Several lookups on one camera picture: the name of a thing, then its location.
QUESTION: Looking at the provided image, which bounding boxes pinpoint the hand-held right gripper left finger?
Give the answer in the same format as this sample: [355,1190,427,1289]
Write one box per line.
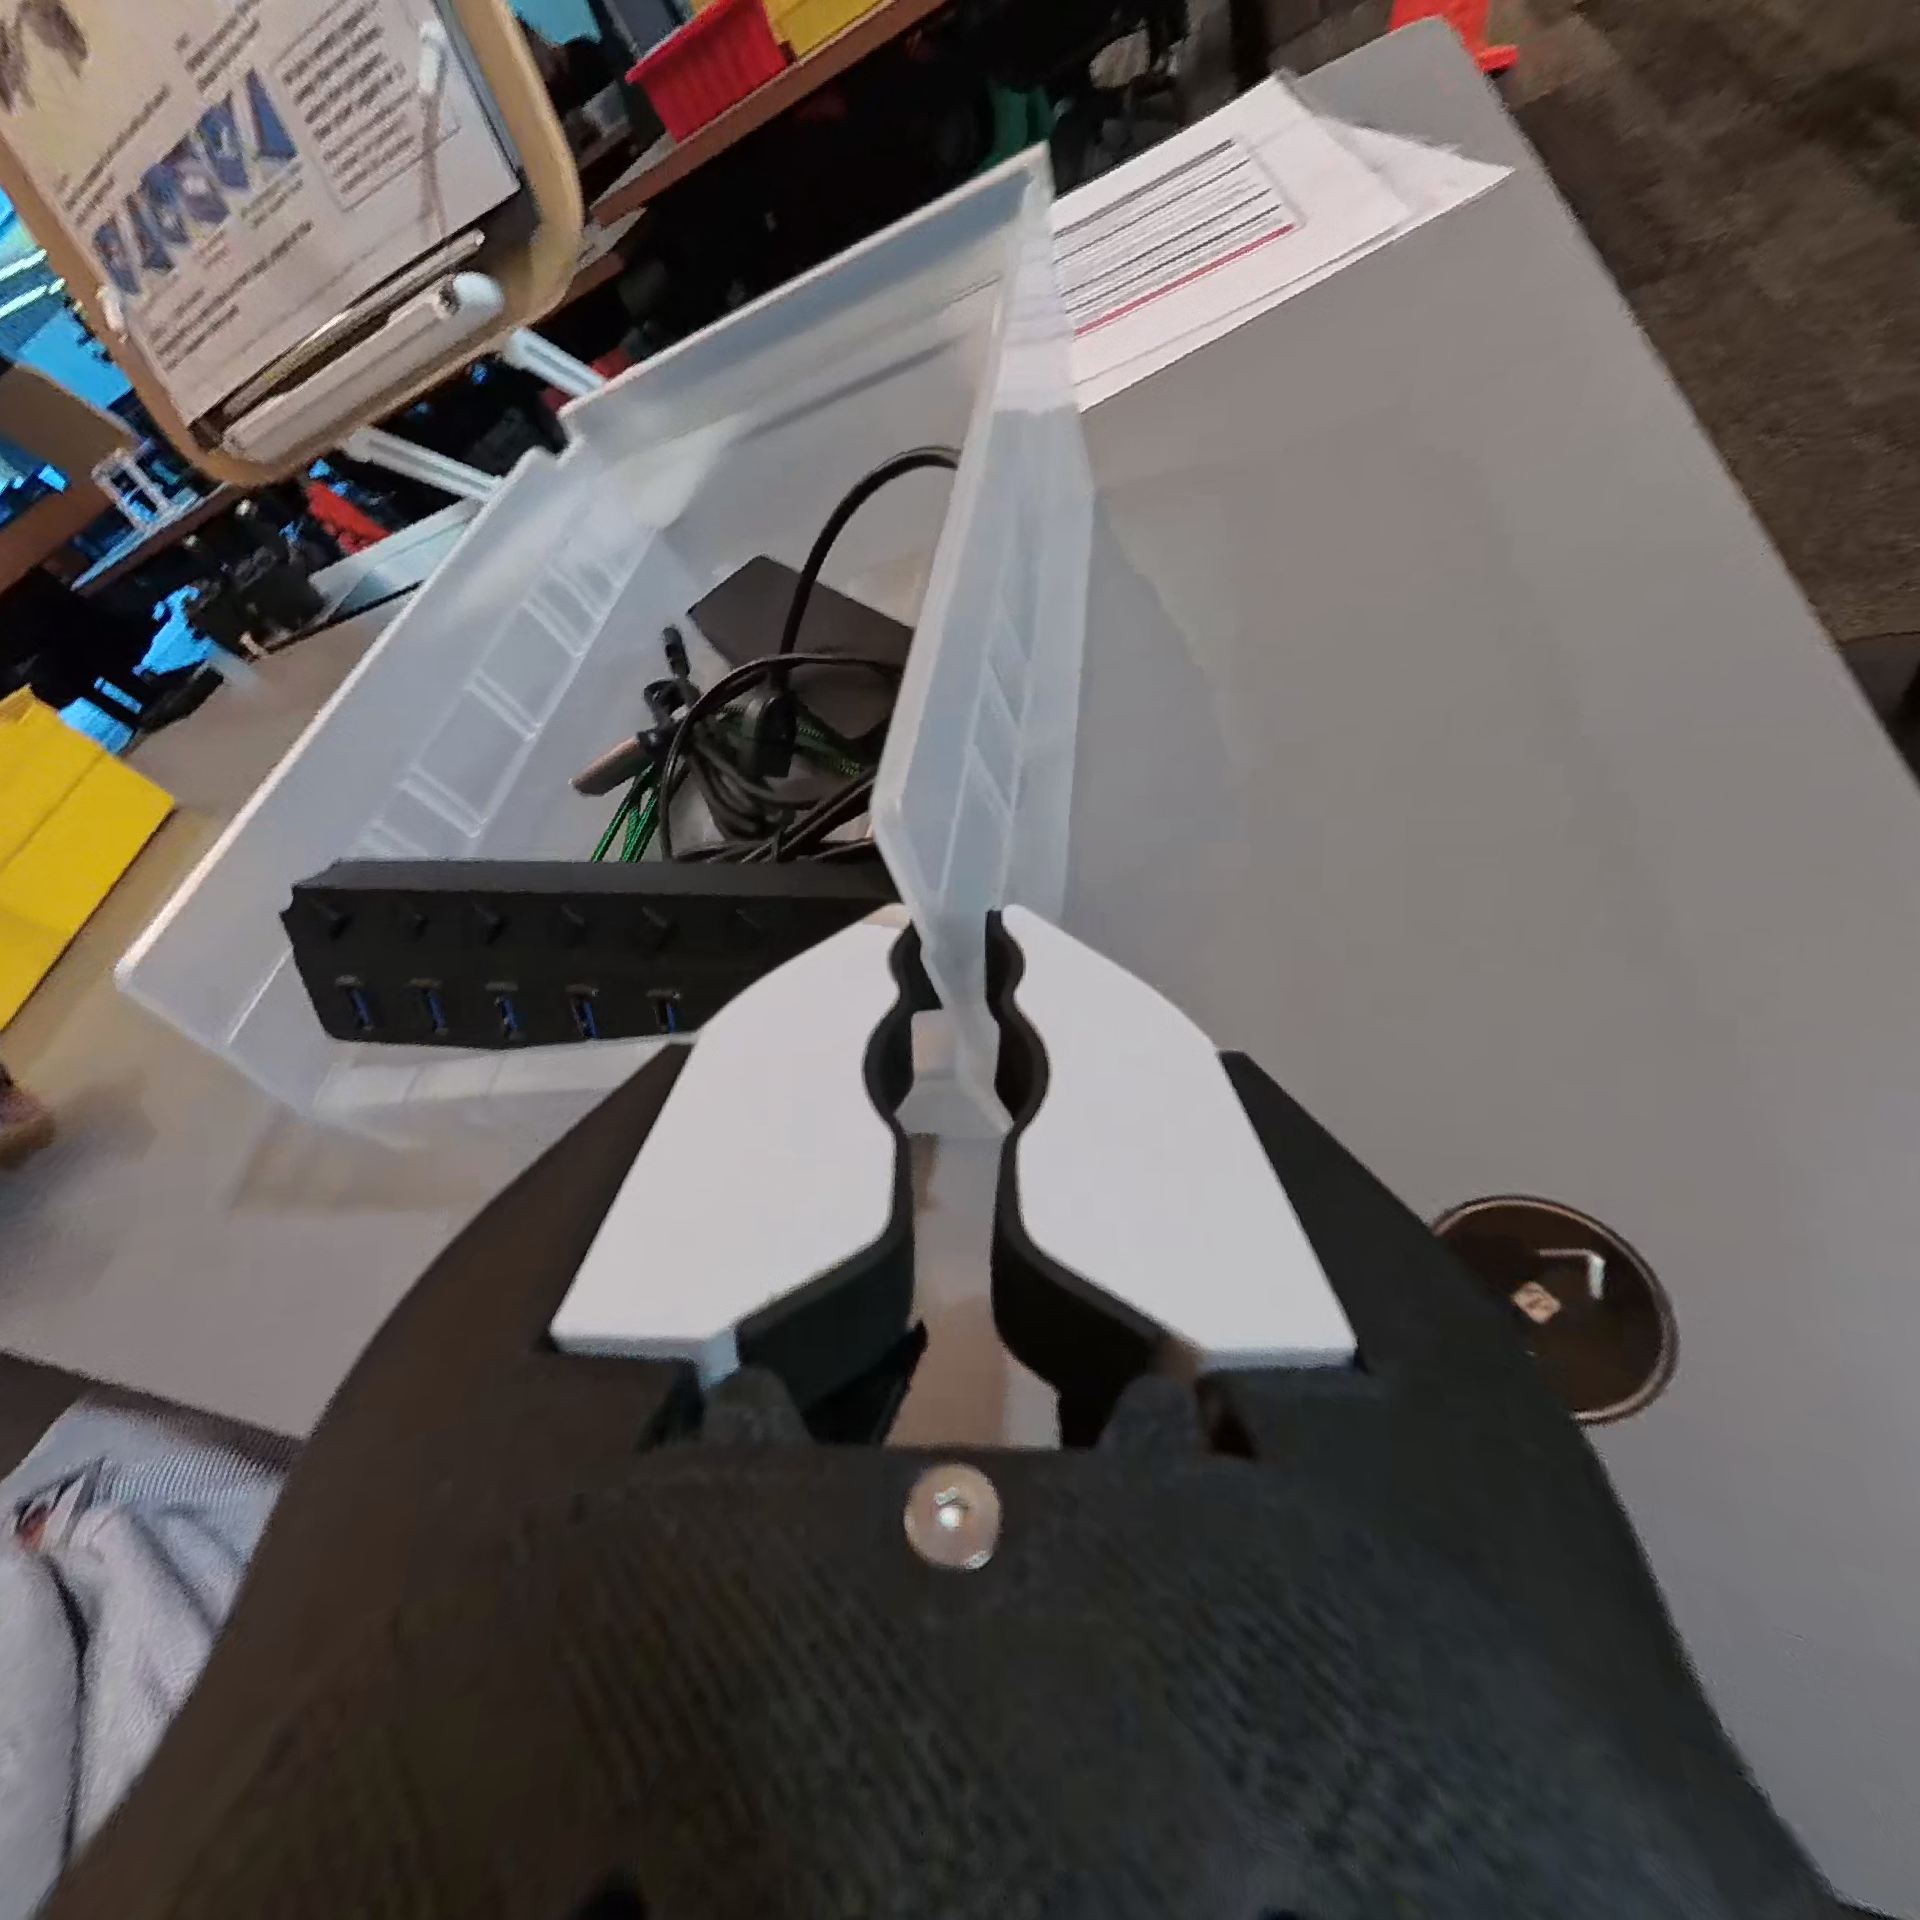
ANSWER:
[547,914,923,1390]

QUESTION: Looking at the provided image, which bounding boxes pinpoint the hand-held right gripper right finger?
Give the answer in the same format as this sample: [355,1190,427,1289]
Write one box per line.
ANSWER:
[982,902,1362,1373]

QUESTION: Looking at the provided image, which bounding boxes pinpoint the black usb hub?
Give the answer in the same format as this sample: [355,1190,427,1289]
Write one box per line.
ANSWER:
[280,857,910,1046]

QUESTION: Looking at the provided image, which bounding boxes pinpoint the black hub cable bundle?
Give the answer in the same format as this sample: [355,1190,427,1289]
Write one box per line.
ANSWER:
[642,647,910,873]

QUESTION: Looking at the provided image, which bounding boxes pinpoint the clear plastic bin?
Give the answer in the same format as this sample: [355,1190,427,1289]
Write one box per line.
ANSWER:
[115,141,1120,1145]

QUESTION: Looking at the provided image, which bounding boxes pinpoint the black power adapter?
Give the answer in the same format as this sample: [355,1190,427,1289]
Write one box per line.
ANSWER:
[685,558,920,747]

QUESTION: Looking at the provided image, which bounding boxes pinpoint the person's leg in jeans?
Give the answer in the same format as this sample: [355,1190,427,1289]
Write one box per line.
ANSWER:
[0,1395,295,1920]

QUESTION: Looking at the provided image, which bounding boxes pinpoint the white printed paper sheets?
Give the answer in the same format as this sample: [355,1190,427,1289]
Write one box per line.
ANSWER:
[1046,71,1517,410]

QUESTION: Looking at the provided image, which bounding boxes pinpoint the beige chair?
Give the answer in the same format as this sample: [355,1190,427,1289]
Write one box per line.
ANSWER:
[0,0,607,506]

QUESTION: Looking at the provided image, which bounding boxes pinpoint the red plastic bin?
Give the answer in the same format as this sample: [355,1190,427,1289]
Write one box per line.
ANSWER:
[623,0,793,145]

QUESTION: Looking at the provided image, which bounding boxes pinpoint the printed paper stack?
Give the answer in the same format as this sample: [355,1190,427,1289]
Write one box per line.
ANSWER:
[0,0,528,429]

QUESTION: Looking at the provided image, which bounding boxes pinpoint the small yellow plastic bin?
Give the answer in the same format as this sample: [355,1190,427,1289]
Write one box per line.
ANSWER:
[760,0,910,59]

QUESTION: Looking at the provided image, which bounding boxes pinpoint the orange plastic object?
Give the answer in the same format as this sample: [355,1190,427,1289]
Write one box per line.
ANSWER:
[1387,0,1520,73]

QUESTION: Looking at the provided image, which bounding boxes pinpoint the green braided cable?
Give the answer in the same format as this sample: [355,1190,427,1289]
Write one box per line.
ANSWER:
[582,717,879,873]

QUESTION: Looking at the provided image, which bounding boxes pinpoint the round desk cable grommet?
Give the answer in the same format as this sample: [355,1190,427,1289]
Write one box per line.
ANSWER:
[1429,1193,1677,1425]

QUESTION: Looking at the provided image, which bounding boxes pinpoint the black adapter cable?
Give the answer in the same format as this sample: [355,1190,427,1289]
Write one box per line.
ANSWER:
[791,449,965,617]

